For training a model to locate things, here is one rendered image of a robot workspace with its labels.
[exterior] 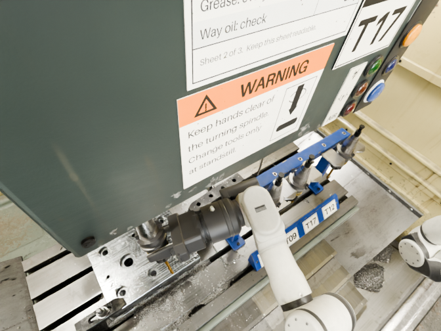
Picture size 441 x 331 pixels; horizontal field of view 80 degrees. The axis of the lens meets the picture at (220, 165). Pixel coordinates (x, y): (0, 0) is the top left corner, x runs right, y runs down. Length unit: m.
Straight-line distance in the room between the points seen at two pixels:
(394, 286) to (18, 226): 1.77
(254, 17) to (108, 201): 0.16
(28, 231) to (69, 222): 1.38
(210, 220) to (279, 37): 0.44
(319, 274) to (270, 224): 0.72
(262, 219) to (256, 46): 0.42
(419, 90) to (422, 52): 0.13
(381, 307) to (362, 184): 0.53
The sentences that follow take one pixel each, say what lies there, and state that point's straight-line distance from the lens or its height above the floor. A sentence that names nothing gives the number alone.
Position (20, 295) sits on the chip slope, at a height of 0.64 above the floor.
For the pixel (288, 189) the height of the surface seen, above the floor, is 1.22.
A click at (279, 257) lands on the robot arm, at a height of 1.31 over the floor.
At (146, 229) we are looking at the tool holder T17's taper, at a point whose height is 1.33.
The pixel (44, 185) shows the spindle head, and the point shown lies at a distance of 0.18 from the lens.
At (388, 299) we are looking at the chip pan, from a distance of 1.43.
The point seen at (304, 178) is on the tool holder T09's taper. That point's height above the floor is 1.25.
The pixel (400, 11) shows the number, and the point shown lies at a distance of 0.34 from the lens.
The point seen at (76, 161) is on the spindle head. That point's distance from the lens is 0.17.
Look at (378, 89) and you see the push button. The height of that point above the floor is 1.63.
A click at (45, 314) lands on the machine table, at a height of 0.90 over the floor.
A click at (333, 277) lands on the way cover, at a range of 1.28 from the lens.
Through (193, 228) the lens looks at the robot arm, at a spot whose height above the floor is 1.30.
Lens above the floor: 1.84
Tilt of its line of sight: 52 degrees down
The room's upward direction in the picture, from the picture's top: 7 degrees clockwise
